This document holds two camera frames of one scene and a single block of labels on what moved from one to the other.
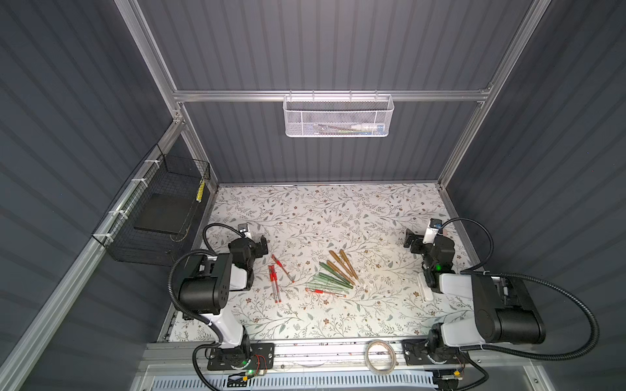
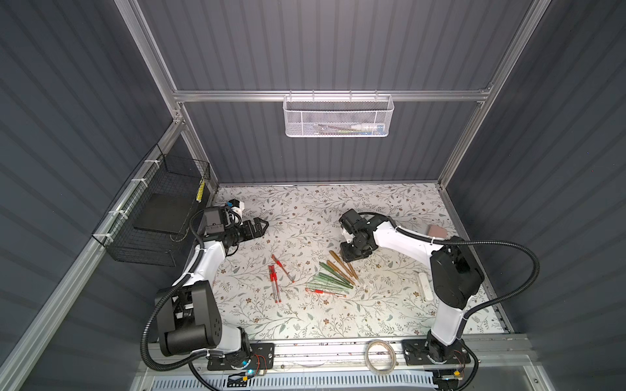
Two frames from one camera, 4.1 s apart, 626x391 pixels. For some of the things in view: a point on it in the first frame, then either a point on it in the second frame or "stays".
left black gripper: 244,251 to 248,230
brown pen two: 343,255 stays
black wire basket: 152,221 stays
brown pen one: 337,257 stays
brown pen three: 340,272 stays
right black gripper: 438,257 to 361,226
